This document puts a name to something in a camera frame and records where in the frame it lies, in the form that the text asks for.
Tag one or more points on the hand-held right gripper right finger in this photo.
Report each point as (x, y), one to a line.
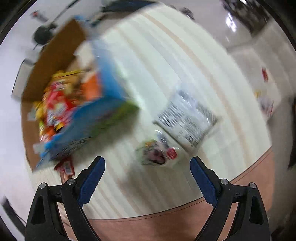
(204, 180)

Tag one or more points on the dark red snack packet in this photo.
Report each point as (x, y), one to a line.
(66, 168)

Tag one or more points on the white grey-print snack packet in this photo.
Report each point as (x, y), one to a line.
(185, 118)

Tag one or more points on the white red snack packet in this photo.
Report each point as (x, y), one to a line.
(265, 104)

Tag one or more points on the cardboard box blue print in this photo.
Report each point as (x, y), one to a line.
(104, 111)

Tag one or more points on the clear snack packet red mark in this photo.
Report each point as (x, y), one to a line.
(157, 150)

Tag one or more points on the white padded chair black frame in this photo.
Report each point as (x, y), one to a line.
(259, 58)

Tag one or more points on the white boxy snack packet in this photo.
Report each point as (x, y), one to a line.
(85, 55)

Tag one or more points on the large yellow red chip bag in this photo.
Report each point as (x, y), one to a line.
(56, 106)

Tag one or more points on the yellow round-print snack packet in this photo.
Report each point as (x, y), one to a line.
(67, 76)

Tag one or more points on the small red packet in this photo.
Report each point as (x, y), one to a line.
(265, 74)

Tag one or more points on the orange snack packet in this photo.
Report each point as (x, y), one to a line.
(91, 88)

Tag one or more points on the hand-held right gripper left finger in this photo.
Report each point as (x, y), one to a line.
(91, 180)

